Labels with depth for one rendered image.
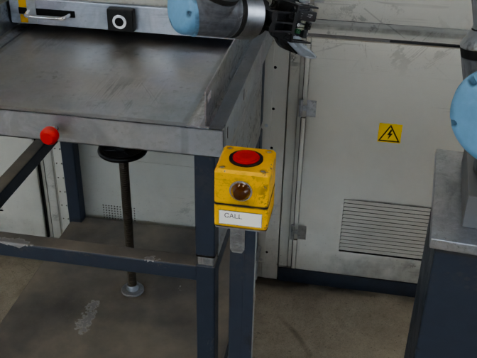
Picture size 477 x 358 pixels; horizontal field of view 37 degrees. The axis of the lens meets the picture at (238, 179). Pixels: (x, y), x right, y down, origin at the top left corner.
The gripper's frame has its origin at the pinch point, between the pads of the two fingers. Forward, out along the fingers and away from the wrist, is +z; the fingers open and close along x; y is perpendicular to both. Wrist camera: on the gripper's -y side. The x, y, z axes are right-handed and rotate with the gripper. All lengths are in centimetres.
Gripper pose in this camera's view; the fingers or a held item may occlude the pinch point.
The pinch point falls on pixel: (321, 20)
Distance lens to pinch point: 152.6
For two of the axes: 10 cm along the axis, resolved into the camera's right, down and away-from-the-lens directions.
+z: 7.9, -0.6, 6.1
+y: 5.8, 3.8, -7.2
